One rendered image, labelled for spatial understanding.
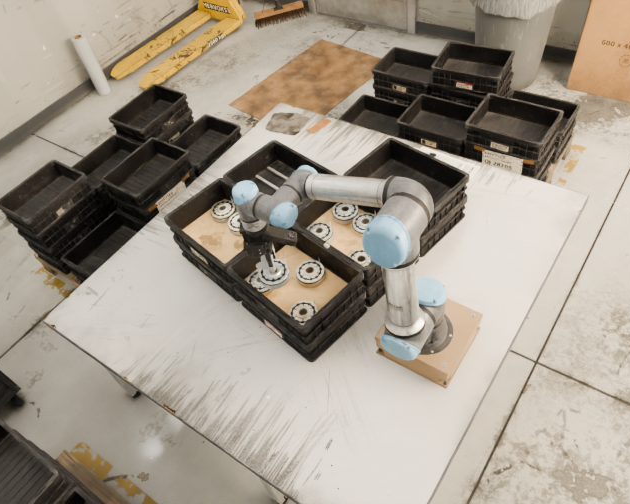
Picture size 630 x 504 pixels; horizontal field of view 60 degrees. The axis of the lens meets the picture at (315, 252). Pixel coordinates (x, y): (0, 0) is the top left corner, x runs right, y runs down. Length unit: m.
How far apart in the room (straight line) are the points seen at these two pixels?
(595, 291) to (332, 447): 1.75
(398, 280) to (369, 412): 0.58
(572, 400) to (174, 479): 1.78
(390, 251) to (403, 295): 0.20
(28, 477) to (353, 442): 1.22
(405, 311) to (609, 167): 2.44
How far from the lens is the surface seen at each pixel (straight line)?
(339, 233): 2.11
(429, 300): 1.65
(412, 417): 1.83
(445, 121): 3.34
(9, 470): 2.45
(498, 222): 2.32
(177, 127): 3.57
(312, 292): 1.94
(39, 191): 3.46
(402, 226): 1.28
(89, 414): 3.00
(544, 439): 2.63
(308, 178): 1.58
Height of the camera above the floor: 2.38
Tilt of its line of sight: 49 degrees down
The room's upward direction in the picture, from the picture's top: 12 degrees counter-clockwise
